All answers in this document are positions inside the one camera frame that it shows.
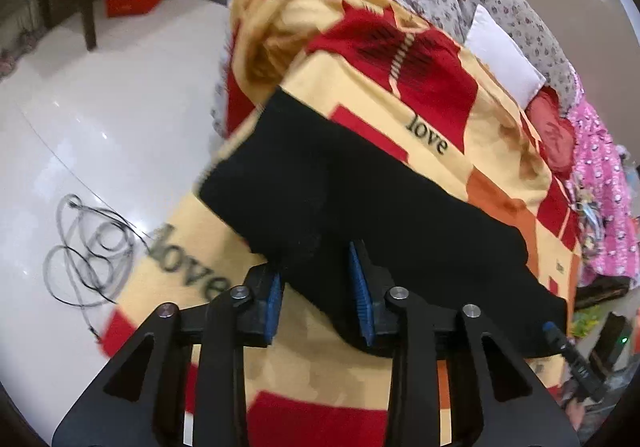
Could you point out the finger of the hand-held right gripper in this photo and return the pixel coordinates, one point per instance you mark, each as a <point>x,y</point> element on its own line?
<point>570,357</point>

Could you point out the grey floral cloth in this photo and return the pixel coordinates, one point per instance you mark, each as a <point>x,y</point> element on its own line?
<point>465,2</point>

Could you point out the red cushion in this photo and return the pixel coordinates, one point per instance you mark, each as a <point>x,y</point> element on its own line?
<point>552,132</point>

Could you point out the white pillow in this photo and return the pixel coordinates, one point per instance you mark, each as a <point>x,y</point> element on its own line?
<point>502,54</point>

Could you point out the black pants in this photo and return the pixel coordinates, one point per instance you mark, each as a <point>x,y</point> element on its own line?
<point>380,227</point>

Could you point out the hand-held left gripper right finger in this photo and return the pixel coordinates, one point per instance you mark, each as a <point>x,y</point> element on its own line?
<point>358,299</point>

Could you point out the red and yellow printed blanket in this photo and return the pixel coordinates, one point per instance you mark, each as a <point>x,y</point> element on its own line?
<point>380,92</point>

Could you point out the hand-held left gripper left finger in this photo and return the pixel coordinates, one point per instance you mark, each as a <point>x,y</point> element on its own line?
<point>274,307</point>

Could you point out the pink printed cloth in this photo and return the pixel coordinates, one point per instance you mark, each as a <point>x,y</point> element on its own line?
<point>602,187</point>

